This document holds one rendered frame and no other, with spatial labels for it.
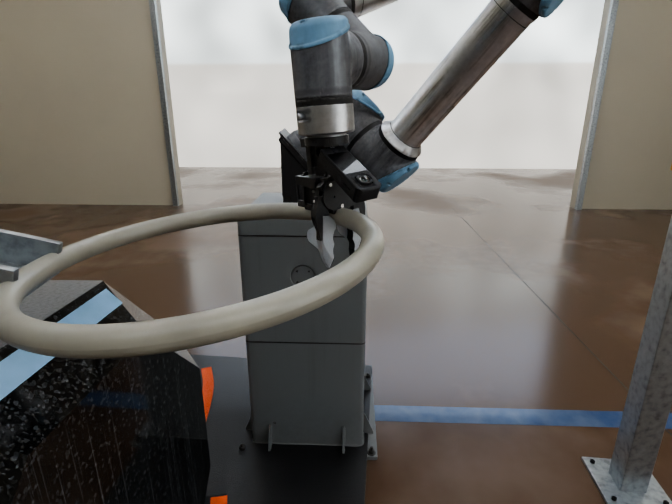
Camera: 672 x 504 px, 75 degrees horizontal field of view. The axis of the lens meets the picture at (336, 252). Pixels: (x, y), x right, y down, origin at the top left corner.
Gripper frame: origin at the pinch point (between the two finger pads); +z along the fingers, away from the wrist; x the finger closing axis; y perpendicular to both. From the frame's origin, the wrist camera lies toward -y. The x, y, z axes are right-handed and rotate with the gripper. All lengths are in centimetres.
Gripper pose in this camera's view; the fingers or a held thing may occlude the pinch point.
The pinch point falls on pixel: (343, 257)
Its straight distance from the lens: 74.6
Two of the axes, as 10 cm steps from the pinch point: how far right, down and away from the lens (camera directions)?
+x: -8.0, 2.4, -5.5
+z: 0.7, 9.5, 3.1
